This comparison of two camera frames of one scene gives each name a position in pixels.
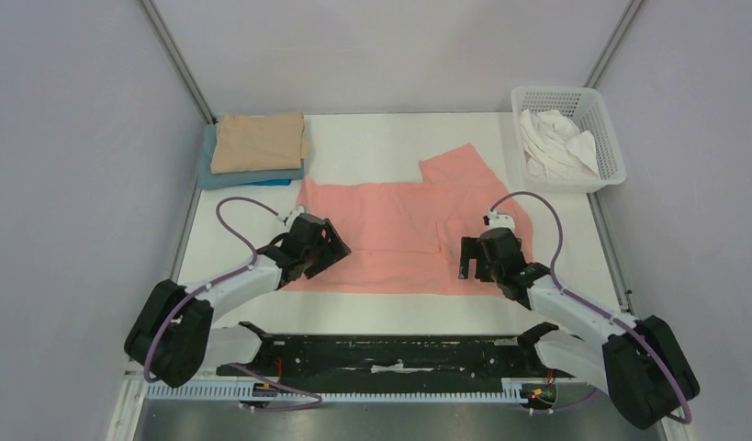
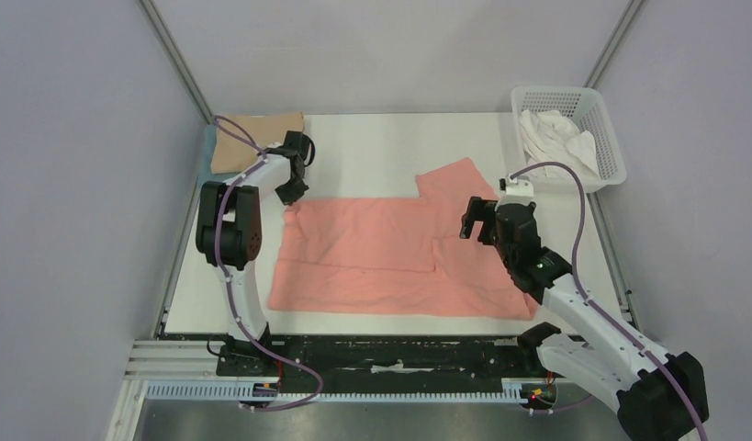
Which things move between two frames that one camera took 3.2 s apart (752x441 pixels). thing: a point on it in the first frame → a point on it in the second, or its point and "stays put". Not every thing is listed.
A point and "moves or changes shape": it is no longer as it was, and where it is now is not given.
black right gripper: [475, 256] → [484, 218]
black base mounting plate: [391, 363] stays put
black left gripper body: [310, 253] → [290, 191]
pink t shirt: [403, 238] moves or changes shape
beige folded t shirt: [259, 141] stays put
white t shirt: [555, 147] stays put
